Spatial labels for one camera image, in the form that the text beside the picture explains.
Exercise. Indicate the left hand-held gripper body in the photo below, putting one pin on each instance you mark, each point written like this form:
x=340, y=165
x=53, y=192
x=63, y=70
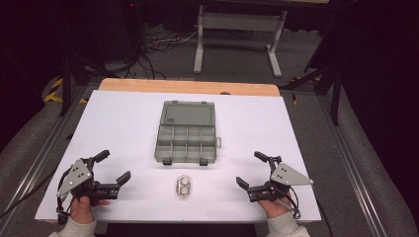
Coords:
x=76, y=176

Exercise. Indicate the aluminium rail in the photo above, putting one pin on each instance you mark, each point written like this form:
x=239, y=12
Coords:
x=352, y=164
x=42, y=158

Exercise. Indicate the yellow black floor tape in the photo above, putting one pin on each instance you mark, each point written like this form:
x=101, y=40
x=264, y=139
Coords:
x=54, y=92
x=294, y=98

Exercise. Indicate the person's left hand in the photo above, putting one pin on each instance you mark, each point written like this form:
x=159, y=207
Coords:
x=82, y=209

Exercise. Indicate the clear grey compartment box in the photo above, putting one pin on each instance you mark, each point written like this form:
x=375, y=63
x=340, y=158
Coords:
x=186, y=131

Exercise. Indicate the small clear blister case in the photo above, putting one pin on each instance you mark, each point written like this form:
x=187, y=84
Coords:
x=184, y=186

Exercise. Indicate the wooden table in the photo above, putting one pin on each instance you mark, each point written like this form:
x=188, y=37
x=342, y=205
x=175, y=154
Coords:
x=184, y=87

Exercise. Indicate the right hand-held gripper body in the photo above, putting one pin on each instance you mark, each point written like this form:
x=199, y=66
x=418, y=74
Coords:
x=287, y=175

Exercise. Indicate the grey metal stand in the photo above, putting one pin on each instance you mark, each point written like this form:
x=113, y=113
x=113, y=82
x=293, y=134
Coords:
x=238, y=23

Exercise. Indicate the black stand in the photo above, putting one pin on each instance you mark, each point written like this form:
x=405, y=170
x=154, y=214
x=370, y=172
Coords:
x=66, y=82
x=335, y=95

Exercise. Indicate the white table sheet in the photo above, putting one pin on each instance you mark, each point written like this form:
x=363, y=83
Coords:
x=125, y=131

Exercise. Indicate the person's right hand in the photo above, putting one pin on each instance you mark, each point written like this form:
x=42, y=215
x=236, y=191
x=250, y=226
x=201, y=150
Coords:
x=273, y=208

